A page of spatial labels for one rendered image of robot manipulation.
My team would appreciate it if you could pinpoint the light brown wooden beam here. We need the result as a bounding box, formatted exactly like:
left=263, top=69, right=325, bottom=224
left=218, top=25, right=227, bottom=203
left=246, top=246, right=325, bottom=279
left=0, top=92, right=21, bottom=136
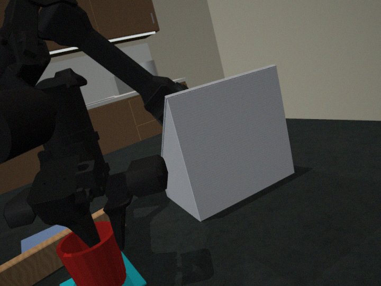
left=0, top=208, right=110, bottom=286

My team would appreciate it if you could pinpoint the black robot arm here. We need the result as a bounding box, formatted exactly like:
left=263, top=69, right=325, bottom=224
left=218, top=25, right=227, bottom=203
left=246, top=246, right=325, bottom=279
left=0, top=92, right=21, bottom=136
left=0, top=0, right=188, bottom=224

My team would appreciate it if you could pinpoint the dark red cup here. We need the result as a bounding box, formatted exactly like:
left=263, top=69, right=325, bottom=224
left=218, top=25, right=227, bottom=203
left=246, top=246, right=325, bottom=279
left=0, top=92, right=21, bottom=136
left=56, top=221, right=126, bottom=286

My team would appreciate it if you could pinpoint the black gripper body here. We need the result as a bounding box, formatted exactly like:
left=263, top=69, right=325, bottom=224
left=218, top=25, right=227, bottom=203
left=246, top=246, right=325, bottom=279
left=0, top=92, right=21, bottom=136
left=3, top=125, right=168, bottom=229

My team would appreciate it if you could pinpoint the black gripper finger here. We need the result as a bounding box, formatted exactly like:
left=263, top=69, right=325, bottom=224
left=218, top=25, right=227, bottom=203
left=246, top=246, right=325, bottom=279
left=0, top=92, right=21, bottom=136
left=48, top=210, right=101, bottom=248
left=103, top=194, right=133, bottom=250

